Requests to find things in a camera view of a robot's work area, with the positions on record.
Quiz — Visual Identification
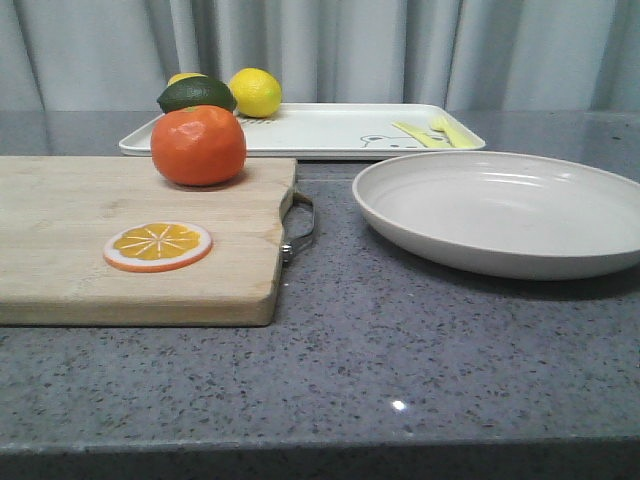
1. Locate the yellow plastic knife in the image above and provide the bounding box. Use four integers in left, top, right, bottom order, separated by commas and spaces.
392, 121, 451, 149

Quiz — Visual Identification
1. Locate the whole orange fruit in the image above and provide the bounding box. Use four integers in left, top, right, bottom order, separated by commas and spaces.
150, 105, 247, 187

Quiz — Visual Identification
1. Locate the orange slice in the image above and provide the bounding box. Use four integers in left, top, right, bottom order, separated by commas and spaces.
103, 221, 213, 273

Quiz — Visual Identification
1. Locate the yellow plastic fork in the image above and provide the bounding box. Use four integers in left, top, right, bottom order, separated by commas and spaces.
430, 116, 474, 148

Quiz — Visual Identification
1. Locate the dark green lime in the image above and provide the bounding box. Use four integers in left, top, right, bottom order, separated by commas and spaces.
157, 76, 237, 113

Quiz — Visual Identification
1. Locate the beige round plate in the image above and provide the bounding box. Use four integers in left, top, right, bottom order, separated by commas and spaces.
352, 151, 639, 280

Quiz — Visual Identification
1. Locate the metal cutting board handle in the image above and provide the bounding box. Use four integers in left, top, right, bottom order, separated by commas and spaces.
280, 191, 317, 266

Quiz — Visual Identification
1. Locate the yellow lemon behind lime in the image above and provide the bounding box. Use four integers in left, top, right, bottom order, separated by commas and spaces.
167, 72, 204, 86

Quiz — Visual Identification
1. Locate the white bear-print tray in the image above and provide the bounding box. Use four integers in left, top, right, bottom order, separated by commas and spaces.
118, 102, 487, 162

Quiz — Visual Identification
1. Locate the wooden cutting board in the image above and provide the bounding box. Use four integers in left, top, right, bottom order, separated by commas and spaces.
1, 156, 296, 326

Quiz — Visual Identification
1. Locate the grey curtain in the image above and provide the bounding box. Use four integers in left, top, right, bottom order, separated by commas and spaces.
1, 1, 639, 111

